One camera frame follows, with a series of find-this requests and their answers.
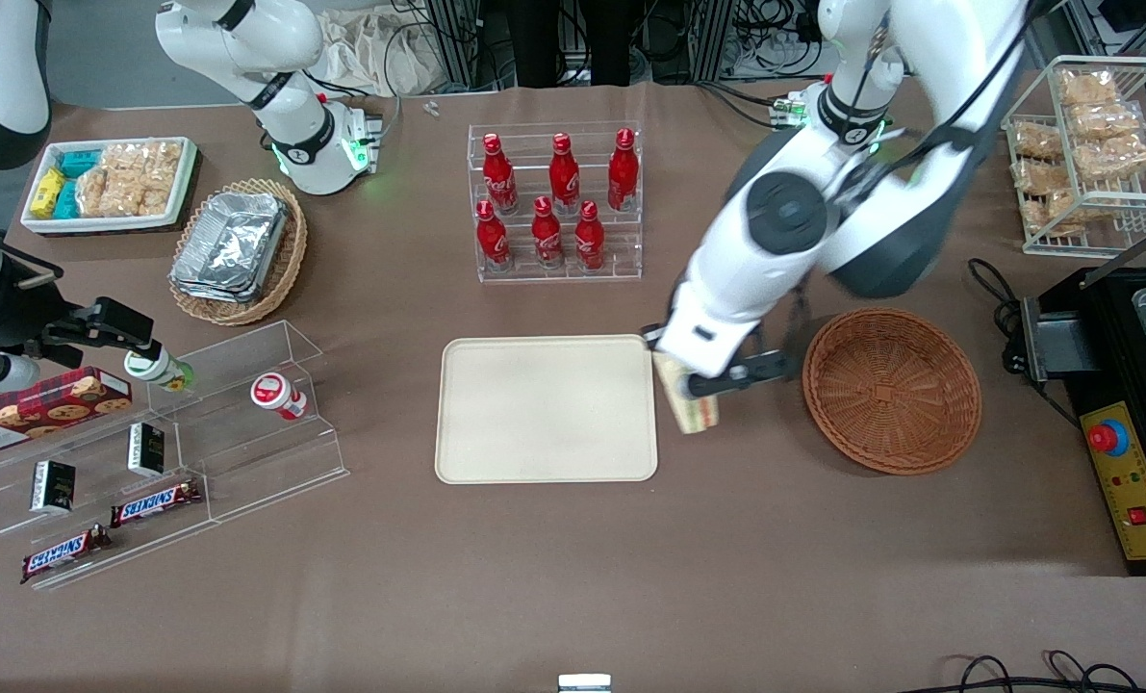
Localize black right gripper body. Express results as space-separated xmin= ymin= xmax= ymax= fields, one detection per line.
xmin=0 ymin=274 xmax=71 ymax=359

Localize triangular sandwich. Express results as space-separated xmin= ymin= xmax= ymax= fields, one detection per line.
xmin=653 ymin=350 xmax=721 ymax=435

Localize silver foil tray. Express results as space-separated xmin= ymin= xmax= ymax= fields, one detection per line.
xmin=173 ymin=192 xmax=288 ymax=292
xmin=169 ymin=273 xmax=258 ymax=305

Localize beige rectangular tray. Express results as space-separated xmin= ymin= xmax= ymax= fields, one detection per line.
xmin=435 ymin=334 xmax=659 ymax=484

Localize white rectangular snack tray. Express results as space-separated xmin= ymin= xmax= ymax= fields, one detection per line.
xmin=20 ymin=137 xmax=200 ymax=235

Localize light oval wicker basket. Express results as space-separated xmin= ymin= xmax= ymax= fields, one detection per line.
xmin=168 ymin=178 xmax=308 ymax=326

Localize brown round wicker basket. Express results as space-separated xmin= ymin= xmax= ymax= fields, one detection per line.
xmin=802 ymin=307 xmax=982 ymax=475

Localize green capped small bottle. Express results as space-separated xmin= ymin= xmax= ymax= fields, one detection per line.
xmin=124 ymin=348 xmax=193 ymax=393

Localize red plaid cookie box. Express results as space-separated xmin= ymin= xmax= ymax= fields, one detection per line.
xmin=0 ymin=366 xmax=134 ymax=459

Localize clear acrylic bottle rack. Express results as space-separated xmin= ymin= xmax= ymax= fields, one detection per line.
xmin=467 ymin=120 xmax=644 ymax=283

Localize red cola bottle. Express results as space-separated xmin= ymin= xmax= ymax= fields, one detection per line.
xmin=476 ymin=199 xmax=512 ymax=270
xmin=531 ymin=196 xmax=564 ymax=269
xmin=574 ymin=200 xmax=606 ymax=270
xmin=482 ymin=133 xmax=519 ymax=215
xmin=608 ymin=128 xmax=640 ymax=213
xmin=548 ymin=133 xmax=580 ymax=215

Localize small black box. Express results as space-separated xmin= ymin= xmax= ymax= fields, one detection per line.
xmin=31 ymin=460 xmax=77 ymax=513
xmin=128 ymin=422 xmax=166 ymax=478

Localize clear rice cracker bag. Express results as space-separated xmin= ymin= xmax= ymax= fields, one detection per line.
xmin=77 ymin=164 xmax=142 ymax=218
xmin=101 ymin=141 xmax=185 ymax=217

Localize yellow snack pack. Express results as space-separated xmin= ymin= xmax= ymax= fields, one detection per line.
xmin=31 ymin=167 xmax=66 ymax=218

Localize snickers chocolate bar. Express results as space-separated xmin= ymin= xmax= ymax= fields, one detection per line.
xmin=21 ymin=525 xmax=112 ymax=584
xmin=111 ymin=479 xmax=203 ymax=527

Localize red capped small bottle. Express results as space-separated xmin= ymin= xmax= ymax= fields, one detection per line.
xmin=250 ymin=372 xmax=309 ymax=421

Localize clear acrylic stepped shelf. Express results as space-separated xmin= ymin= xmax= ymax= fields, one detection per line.
xmin=0 ymin=321 xmax=350 ymax=590

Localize clear bagged pastry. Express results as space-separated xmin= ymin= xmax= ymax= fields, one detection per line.
xmin=1023 ymin=189 xmax=1093 ymax=238
xmin=1078 ymin=135 xmax=1146 ymax=185
xmin=1013 ymin=159 xmax=1074 ymax=194
xmin=1058 ymin=69 xmax=1119 ymax=107
xmin=1011 ymin=122 xmax=1064 ymax=161
xmin=1068 ymin=101 xmax=1143 ymax=141

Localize beige cloth bag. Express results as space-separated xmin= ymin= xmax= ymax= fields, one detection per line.
xmin=315 ymin=8 xmax=444 ymax=97

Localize black countertop appliance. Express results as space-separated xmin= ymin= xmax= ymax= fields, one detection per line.
xmin=1020 ymin=265 xmax=1146 ymax=407

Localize yellow emergency stop control box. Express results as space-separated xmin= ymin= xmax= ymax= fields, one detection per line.
xmin=1063 ymin=373 xmax=1146 ymax=577

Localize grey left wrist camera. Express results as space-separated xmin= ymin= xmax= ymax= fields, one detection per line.
xmin=685 ymin=350 xmax=793 ymax=399

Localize black appliance cable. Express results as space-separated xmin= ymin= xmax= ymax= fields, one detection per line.
xmin=967 ymin=257 xmax=1028 ymax=374

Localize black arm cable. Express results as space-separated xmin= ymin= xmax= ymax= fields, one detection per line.
xmin=828 ymin=0 xmax=1033 ymax=208

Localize white wire rack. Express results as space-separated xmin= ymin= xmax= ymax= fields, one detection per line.
xmin=1001 ymin=56 xmax=1146 ymax=259

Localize black floor cables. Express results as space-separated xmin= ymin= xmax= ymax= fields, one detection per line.
xmin=919 ymin=650 xmax=1143 ymax=693

